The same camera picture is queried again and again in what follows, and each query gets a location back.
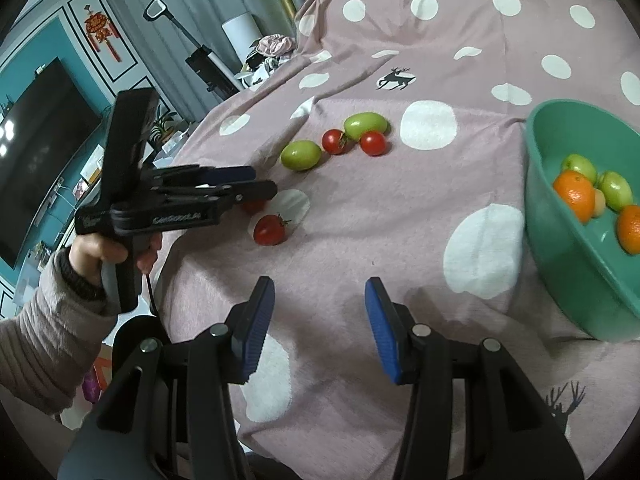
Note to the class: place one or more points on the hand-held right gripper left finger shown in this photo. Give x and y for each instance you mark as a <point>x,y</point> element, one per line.
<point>257,330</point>

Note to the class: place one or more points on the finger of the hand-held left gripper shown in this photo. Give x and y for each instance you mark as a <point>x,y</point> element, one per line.
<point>255,191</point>
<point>235,174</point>

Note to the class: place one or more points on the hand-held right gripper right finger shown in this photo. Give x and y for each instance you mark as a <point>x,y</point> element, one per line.
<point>382,330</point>

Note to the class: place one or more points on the dark red tomato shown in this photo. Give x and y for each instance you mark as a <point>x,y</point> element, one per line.
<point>270,230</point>

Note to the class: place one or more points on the green tomato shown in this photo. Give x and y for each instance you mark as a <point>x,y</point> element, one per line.
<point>580,166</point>
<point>366,126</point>
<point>616,189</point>
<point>301,155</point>

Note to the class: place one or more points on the green plastic bowl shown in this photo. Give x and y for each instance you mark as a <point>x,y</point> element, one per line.
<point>565,270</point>

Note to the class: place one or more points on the orange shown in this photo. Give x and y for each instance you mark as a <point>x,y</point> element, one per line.
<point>574,197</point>
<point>631,230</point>

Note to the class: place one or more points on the small yellow-brown fruit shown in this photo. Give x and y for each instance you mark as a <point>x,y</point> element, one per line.
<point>599,202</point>

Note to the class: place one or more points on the person's left forearm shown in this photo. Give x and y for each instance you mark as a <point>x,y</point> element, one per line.
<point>45,330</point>

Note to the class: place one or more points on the person's left hand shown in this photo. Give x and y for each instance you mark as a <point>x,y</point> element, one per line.
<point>95,252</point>

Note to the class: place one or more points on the potted plant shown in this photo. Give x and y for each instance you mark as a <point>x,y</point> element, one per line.
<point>162,127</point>

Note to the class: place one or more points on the pile of small boxes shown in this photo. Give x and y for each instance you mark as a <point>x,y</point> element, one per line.
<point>177,142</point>

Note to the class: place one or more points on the black television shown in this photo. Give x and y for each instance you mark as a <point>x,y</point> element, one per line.
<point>35,160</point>

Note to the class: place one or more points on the black stick vacuum cleaner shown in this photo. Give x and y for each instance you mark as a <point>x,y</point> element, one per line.
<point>210,72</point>

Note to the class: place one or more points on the pink polka dot blanket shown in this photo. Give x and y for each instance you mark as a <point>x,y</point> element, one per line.
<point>400,210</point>

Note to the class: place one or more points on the black round object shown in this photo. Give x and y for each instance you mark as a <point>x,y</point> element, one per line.
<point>135,330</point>

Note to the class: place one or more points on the pile of clothes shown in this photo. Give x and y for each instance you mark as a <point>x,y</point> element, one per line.
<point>272,45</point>

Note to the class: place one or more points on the white cylinder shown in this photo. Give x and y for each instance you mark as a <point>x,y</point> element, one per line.
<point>240,32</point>

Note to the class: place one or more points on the red knot wall decoration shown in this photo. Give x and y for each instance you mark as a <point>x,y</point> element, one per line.
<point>97,27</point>

